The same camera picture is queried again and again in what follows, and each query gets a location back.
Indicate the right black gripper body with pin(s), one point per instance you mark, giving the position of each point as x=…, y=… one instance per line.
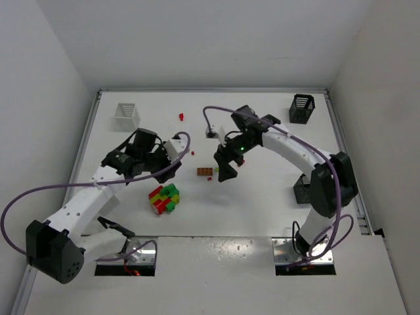
x=226, y=157

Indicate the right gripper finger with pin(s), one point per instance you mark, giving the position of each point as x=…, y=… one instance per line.
x=237, y=158
x=226, y=171

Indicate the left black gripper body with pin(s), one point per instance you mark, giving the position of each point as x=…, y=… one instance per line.
x=165, y=165

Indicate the orange lego brick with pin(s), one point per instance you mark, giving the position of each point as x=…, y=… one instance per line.
x=204, y=171

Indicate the lego brick cluster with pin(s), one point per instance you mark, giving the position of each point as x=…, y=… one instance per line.
x=164, y=199

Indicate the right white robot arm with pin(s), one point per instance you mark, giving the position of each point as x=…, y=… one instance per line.
x=332, y=184

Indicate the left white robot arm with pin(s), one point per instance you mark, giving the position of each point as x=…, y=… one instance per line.
x=61, y=244

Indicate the white slotted container far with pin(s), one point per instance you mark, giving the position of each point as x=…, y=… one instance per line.
x=126, y=118

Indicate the white slotted container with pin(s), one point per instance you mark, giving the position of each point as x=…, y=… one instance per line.
x=126, y=118
x=109, y=206

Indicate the white slotted container near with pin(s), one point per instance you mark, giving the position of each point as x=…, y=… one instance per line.
x=109, y=206

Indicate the black slotted container far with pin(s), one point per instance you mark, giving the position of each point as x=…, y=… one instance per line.
x=301, y=108

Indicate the black slotted container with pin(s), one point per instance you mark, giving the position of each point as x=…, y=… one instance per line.
x=301, y=190
x=301, y=108

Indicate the black slotted container near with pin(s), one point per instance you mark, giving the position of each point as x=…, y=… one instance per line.
x=301, y=190

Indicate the white front platform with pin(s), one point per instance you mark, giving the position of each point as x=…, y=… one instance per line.
x=228, y=276

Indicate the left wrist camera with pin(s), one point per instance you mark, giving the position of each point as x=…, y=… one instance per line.
x=174, y=148

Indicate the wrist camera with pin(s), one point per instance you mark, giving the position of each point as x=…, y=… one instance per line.
x=174, y=148
x=213, y=133

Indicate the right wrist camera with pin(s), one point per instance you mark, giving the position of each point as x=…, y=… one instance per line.
x=213, y=133

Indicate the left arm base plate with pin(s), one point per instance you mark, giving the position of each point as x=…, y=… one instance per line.
x=137, y=251

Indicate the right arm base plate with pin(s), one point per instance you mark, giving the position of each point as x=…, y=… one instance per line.
x=284, y=254

